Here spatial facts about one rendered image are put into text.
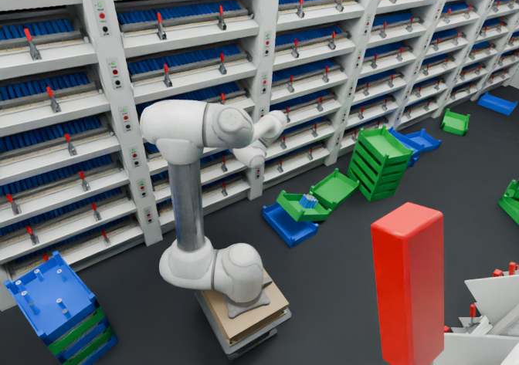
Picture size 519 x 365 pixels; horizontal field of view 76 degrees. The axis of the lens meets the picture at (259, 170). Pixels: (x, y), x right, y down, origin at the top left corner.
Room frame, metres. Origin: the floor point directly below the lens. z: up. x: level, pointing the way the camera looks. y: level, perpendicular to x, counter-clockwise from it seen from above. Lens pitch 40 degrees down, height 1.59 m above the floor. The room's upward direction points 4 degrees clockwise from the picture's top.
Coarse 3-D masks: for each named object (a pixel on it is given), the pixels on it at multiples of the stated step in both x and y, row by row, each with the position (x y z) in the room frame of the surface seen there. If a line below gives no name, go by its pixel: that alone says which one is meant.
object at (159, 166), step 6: (144, 150) 1.30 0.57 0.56; (204, 150) 1.38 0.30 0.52; (210, 150) 1.40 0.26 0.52; (216, 150) 1.43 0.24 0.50; (204, 156) 1.39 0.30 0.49; (150, 162) 1.24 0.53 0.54; (156, 162) 1.25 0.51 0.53; (162, 162) 1.26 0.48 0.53; (150, 168) 1.21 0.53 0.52; (156, 168) 1.22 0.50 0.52; (162, 168) 1.24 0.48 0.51; (150, 174) 1.21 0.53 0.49
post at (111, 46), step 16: (112, 0) 1.19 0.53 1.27; (112, 16) 1.19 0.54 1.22; (96, 32) 1.15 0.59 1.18; (112, 32) 1.18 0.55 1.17; (96, 48) 1.14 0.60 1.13; (112, 48) 1.17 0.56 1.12; (96, 64) 1.19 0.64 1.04; (128, 80) 1.19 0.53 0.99; (112, 96) 1.15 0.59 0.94; (128, 96) 1.18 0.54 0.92; (112, 112) 1.14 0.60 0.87; (128, 144) 1.16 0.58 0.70; (128, 160) 1.15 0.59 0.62; (144, 160) 1.19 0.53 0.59; (144, 176) 1.18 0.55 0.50; (144, 224) 1.15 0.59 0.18; (144, 240) 1.16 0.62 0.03; (160, 240) 1.18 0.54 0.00
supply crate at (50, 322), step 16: (32, 272) 0.71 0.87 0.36; (48, 272) 0.74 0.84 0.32; (64, 272) 0.75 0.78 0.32; (16, 288) 0.66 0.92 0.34; (32, 288) 0.67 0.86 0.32; (48, 288) 0.67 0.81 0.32; (64, 288) 0.68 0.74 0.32; (80, 288) 0.68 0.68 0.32; (48, 304) 0.61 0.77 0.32; (80, 304) 0.62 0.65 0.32; (96, 304) 0.61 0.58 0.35; (32, 320) 0.54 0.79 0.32; (48, 320) 0.55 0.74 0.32; (64, 320) 0.55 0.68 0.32; (80, 320) 0.56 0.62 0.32; (48, 336) 0.47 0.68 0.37
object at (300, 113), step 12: (300, 96) 1.93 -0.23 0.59; (312, 96) 1.96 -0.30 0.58; (324, 96) 1.99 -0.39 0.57; (336, 96) 2.01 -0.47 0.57; (276, 108) 1.79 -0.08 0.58; (288, 108) 1.74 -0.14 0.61; (300, 108) 1.86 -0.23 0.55; (312, 108) 1.89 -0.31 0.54; (324, 108) 1.92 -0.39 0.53; (336, 108) 1.96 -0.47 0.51; (288, 120) 1.71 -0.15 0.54; (300, 120) 1.78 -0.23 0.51
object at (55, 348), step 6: (96, 312) 0.61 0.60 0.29; (102, 312) 0.61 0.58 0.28; (90, 318) 0.58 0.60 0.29; (96, 318) 0.59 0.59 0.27; (102, 318) 0.61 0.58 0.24; (84, 324) 0.56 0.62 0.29; (90, 324) 0.57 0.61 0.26; (78, 330) 0.54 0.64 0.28; (84, 330) 0.55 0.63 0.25; (66, 336) 0.51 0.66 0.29; (72, 336) 0.52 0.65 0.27; (78, 336) 0.53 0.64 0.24; (60, 342) 0.49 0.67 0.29; (66, 342) 0.50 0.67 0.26; (72, 342) 0.51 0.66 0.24; (54, 348) 0.47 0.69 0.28; (60, 348) 0.48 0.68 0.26; (54, 354) 0.46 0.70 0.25
